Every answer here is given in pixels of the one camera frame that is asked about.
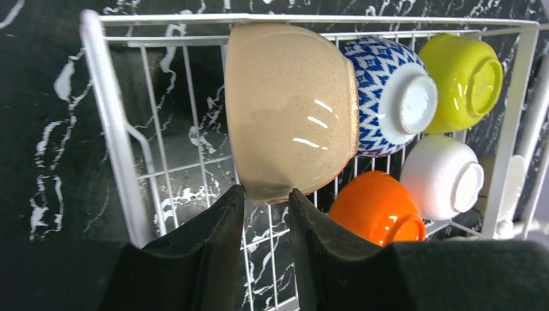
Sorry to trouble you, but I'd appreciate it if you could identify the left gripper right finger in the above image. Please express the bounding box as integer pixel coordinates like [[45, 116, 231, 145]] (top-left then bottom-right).
[[288, 189, 548, 310]]

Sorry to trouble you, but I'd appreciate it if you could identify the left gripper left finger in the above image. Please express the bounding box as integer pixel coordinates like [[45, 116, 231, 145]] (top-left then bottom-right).
[[99, 185, 245, 310]]

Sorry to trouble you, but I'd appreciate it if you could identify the cream bowl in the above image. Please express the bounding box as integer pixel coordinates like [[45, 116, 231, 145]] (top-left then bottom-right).
[[328, 170, 426, 246], [224, 23, 359, 205]]

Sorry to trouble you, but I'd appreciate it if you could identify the white bowl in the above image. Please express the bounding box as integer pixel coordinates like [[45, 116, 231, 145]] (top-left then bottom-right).
[[399, 134, 484, 221]]

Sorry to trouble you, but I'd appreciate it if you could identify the red patterned bowl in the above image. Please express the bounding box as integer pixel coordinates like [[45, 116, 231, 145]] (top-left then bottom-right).
[[343, 37, 438, 157]]

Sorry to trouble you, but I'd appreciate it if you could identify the yellow-green bowl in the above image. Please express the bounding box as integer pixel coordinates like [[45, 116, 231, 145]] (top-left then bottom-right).
[[419, 34, 503, 134]]

